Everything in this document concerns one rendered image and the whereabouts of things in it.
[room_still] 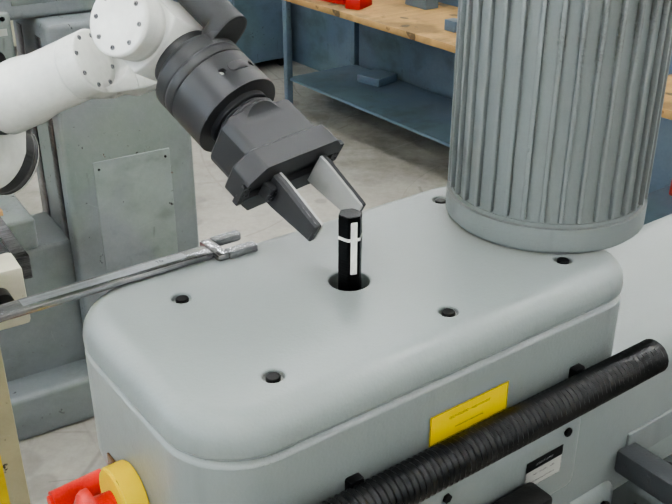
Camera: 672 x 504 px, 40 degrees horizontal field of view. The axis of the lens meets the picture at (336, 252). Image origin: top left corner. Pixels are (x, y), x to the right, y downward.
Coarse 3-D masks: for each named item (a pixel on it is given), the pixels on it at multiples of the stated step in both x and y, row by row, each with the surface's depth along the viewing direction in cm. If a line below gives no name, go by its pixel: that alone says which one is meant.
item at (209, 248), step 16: (208, 240) 88; (224, 240) 88; (176, 256) 85; (192, 256) 85; (208, 256) 85; (224, 256) 85; (112, 272) 82; (128, 272) 82; (144, 272) 82; (160, 272) 83; (64, 288) 79; (80, 288) 79; (96, 288) 80; (112, 288) 81; (16, 304) 77; (32, 304) 77; (48, 304) 78; (0, 320) 76
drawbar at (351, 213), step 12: (348, 216) 79; (360, 216) 79; (348, 228) 79; (360, 228) 79; (360, 240) 80; (348, 252) 80; (360, 252) 81; (348, 264) 80; (360, 264) 81; (348, 276) 81; (360, 276) 82; (348, 288) 81; (360, 288) 83
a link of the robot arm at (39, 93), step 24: (48, 48) 90; (0, 72) 92; (24, 72) 91; (48, 72) 90; (0, 96) 92; (24, 96) 91; (48, 96) 91; (72, 96) 91; (0, 120) 93; (24, 120) 93; (0, 144) 96; (24, 144) 99; (0, 168) 97; (24, 168) 99; (0, 192) 101
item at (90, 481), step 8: (96, 472) 86; (80, 480) 85; (88, 480) 85; (96, 480) 86; (56, 488) 85; (64, 488) 84; (72, 488) 84; (80, 488) 85; (88, 488) 85; (96, 488) 85; (48, 496) 84; (56, 496) 84; (64, 496) 84; (72, 496) 84
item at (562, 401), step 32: (640, 352) 87; (576, 384) 82; (608, 384) 84; (512, 416) 78; (544, 416) 79; (576, 416) 82; (448, 448) 74; (480, 448) 75; (512, 448) 77; (352, 480) 71; (384, 480) 71; (416, 480) 72; (448, 480) 73
